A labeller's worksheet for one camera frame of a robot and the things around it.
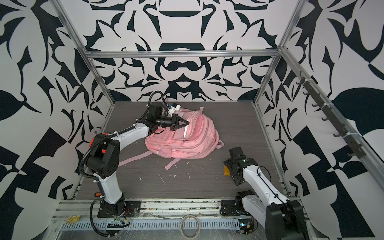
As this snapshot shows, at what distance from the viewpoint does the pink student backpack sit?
0.83 meters

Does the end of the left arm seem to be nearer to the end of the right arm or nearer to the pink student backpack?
the pink student backpack

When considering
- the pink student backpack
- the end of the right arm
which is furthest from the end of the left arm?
the end of the right arm

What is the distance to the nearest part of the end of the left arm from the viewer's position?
72cm

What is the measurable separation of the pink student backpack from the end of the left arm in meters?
0.03
